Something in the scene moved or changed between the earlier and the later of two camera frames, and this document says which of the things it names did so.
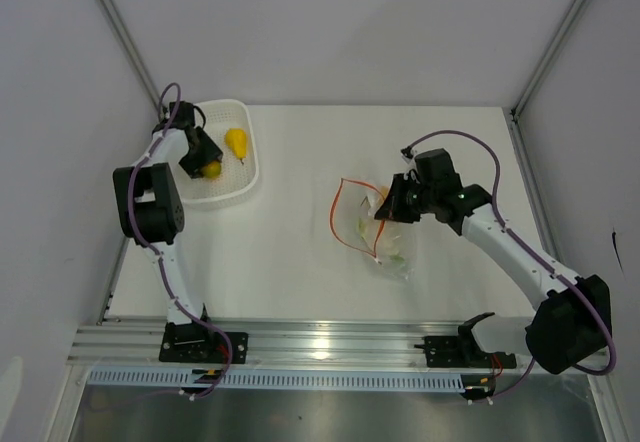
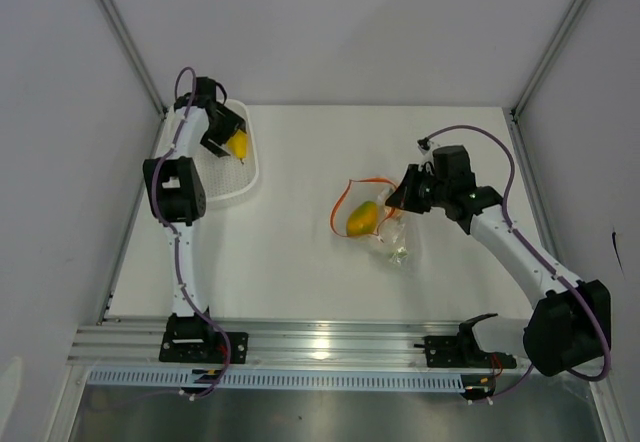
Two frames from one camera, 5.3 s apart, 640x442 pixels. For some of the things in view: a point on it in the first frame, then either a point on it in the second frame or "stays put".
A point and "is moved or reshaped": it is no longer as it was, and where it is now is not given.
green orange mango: x=212 y=170 → x=363 y=219
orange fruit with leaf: x=384 y=190 is moved or reshaped
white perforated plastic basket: x=236 y=181 stays put
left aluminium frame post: x=105 y=3 stays put
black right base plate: x=462 y=352 stays put
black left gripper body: x=200 y=155 → x=220 y=129
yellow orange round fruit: x=237 y=140 stays put
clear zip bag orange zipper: x=390 y=244 is moved or reshaped
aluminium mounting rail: x=328 y=343 stays put
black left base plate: x=201 y=343 stays put
